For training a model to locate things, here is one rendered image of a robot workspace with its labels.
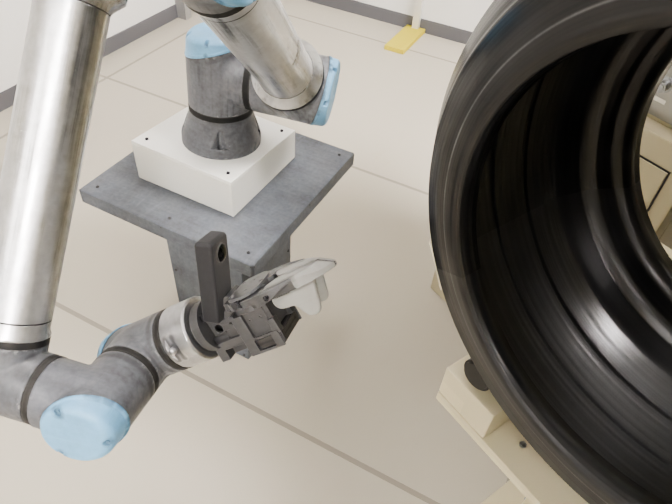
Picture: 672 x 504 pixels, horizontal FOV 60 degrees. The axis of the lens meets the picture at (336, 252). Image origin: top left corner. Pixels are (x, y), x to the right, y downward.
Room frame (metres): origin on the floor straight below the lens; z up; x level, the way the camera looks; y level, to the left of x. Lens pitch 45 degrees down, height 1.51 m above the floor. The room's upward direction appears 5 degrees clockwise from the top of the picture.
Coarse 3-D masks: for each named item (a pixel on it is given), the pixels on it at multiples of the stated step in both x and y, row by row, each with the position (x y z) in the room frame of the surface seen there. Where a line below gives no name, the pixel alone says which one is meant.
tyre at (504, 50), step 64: (512, 0) 0.46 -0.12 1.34; (576, 0) 0.41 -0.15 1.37; (640, 0) 0.37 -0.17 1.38; (512, 64) 0.43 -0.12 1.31; (576, 64) 0.65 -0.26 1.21; (640, 64) 0.64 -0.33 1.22; (448, 128) 0.47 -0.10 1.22; (512, 128) 0.60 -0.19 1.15; (576, 128) 0.65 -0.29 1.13; (640, 128) 0.63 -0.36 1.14; (448, 192) 0.45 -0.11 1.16; (512, 192) 0.58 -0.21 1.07; (576, 192) 0.62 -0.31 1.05; (640, 192) 0.61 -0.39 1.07; (448, 256) 0.44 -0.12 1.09; (512, 256) 0.53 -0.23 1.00; (576, 256) 0.57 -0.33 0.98; (640, 256) 0.55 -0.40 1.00; (512, 320) 0.46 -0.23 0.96; (576, 320) 0.49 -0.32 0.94; (640, 320) 0.50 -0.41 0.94; (512, 384) 0.34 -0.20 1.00; (576, 384) 0.41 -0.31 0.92; (640, 384) 0.42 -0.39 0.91; (576, 448) 0.28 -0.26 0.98; (640, 448) 0.33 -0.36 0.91
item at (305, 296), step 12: (312, 264) 0.48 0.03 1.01; (324, 264) 0.48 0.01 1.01; (288, 276) 0.47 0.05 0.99; (300, 276) 0.47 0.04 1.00; (312, 276) 0.47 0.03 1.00; (264, 288) 0.46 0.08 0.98; (300, 288) 0.46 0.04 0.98; (312, 288) 0.46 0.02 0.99; (276, 300) 0.46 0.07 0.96; (288, 300) 0.46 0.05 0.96; (300, 300) 0.46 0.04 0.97; (312, 300) 0.46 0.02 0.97; (312, 312) 0.45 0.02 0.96
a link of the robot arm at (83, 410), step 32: (128, 352) 0.43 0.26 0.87; (64, 384) 0.36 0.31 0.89; (96, 384) 0.36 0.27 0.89; (128, 384) 0.38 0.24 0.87; (32, 416) 0.33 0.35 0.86; (64, 416) 0.32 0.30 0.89; (96, 416) 0.32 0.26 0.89; (128, 416) 0.34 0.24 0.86; (64, 448) 0.31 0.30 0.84; (96, 448) 0.30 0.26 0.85
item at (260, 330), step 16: (240, 288) 0.49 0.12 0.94; (256, 288) 0.47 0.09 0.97; (224, 304) 0.46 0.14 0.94; (272, 304) 0.47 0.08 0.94; (192, 320) 0.46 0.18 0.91; (224, 320) 0.46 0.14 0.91; (240, 320) 0.45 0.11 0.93; (256, 320) 0.45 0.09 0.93; (272, 320) 0.44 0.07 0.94; (288, 320) 0.46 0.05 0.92; (208, 336) 0.45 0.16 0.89; (224, 336) 0.46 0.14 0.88; (240, 336) 0.44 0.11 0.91; (256, 336) 0.44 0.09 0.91; (272, 336) 0.43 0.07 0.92; (288, 336) 0.44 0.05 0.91; (224, 352) 0.45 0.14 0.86; (256, 352) 0.43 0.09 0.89
